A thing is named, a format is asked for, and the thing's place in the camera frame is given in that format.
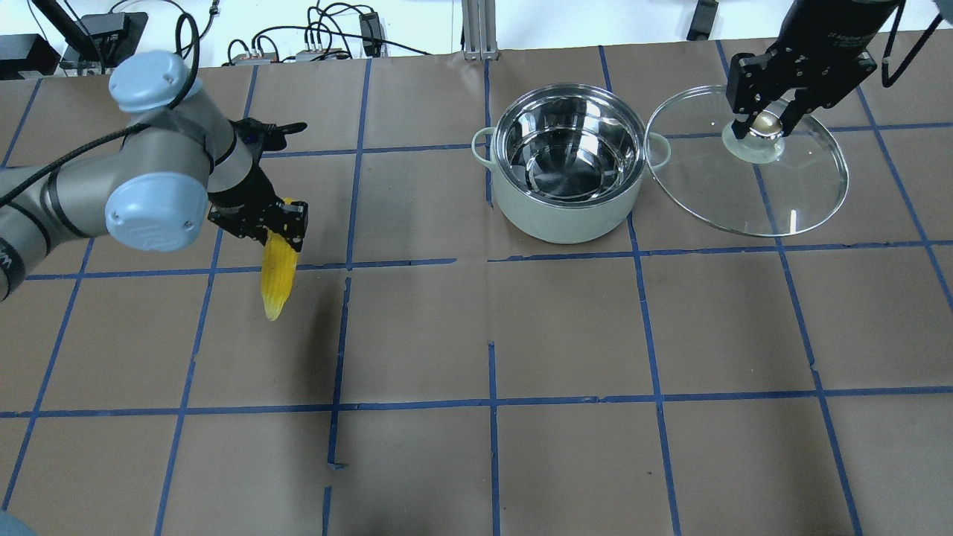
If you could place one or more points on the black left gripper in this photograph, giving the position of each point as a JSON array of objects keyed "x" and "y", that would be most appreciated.
[{"x": 243, "y": 196}]

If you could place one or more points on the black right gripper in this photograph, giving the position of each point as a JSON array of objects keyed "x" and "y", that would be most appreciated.
[{"x": 828, "y": 36}]

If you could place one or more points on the yellow corn cob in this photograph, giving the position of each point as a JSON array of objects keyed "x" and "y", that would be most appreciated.
[{"x": 278, "y": 271}]

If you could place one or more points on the glass pot lid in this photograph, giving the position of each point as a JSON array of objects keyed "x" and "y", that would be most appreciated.
[{"x": 765, "y": 184}]

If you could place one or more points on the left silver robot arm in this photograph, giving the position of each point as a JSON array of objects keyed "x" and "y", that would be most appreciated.
[{"x": 180, "y": 163}]

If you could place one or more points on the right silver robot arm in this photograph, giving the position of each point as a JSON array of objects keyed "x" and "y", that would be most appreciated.
[{"x": 881, "y": 50}]

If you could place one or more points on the pale green cooking pot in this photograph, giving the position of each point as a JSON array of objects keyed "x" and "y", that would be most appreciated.
[{"x": 567, "y": 161}]

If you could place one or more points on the small circuit board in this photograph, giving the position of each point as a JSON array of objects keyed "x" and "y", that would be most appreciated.
[
  {"x": 304, "y": 56},
  {"x": 249, "y": 58}
]

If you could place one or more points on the brown paper table cover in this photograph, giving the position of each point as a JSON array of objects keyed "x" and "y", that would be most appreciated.
[{"x": 435, "y": 371}]

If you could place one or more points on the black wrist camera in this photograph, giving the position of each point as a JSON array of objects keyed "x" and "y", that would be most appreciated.
[{"x": 260, "y": 137}]

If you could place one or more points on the aluminium frame post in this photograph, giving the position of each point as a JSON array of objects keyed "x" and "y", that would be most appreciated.
[{"x": 479, "y": 41}]

